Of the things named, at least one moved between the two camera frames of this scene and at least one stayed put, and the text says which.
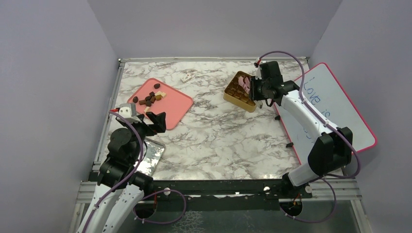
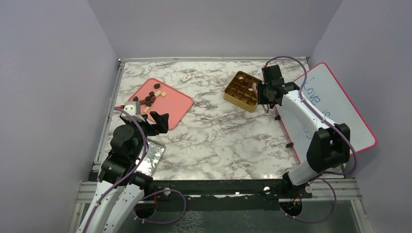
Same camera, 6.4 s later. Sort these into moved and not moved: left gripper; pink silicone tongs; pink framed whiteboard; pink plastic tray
Moved: pink silicone tongs
Not moved: left gripper; pink framed whiteboard; pink plastic tray
